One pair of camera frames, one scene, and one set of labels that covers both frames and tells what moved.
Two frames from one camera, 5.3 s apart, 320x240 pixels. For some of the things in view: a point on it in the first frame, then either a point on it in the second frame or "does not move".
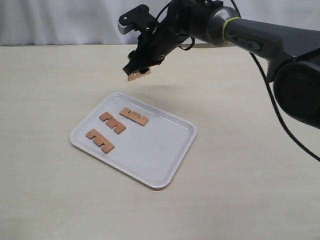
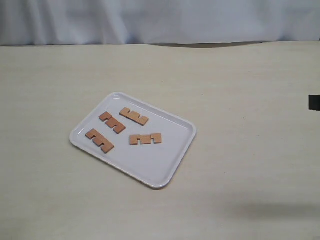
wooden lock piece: (134, 116) does not move
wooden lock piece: (99, 140) does not move
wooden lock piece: (137, 74) → (145, 139)
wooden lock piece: (112, 122) does not move
